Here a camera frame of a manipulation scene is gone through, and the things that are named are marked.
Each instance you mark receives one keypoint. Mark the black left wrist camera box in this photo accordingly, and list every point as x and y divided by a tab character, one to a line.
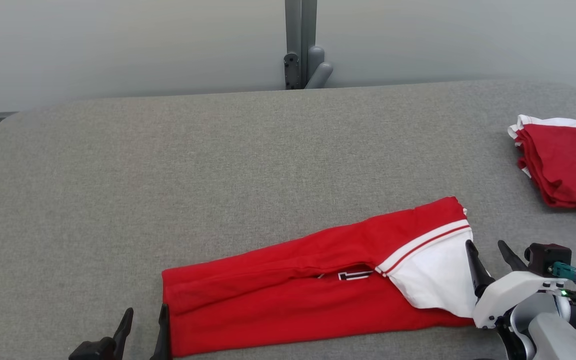
93	350

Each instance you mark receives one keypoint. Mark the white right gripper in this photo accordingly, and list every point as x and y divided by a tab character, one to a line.
513	290

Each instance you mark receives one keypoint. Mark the red shorts with white waistband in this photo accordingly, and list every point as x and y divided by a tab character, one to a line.
568	165

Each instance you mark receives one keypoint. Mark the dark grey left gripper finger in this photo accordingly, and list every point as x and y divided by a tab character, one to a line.
164	340
124	327

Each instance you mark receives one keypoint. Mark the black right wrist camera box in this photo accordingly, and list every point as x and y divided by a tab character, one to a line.
545	257

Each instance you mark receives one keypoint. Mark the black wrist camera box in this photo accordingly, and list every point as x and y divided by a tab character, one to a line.
93	350
545	257

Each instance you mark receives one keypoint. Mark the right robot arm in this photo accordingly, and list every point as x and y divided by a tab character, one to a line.
558	330

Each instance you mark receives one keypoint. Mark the red jersey with number 23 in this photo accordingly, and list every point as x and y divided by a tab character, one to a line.
268	305

